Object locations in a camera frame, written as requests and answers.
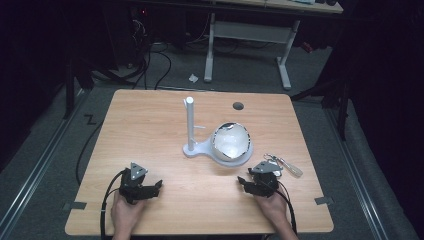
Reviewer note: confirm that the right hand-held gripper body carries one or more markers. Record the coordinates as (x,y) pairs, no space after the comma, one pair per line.
(265,183)

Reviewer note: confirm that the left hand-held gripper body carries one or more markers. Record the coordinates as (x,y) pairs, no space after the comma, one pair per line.
(132,186)

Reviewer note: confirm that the person's left hand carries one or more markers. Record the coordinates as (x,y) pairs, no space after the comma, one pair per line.
(125,213)

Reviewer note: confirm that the person's right hand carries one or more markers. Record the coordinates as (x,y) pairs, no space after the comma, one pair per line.
(272,210)

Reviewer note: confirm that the grey tape piece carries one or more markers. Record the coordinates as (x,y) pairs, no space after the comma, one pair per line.
(74,205)
(323,200)

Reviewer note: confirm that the black table grommet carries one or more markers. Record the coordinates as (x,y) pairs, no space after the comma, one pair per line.
(238,106)

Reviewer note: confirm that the white stand with pole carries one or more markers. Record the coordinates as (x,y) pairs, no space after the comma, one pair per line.
(190,126)

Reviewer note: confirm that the black metal stand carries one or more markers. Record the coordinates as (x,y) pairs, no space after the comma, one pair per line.
(341,106)
(69,90)

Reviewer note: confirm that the crumpled white paper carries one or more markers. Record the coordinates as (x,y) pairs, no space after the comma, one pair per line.
(193,78)

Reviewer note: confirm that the small red object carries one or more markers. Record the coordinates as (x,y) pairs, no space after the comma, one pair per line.
(307,47)

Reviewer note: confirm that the metal floor rail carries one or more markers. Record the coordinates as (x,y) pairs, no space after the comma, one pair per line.
(40,160)
(356,173)

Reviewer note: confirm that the desk with white frame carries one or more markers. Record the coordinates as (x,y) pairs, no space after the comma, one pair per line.
(253,31)

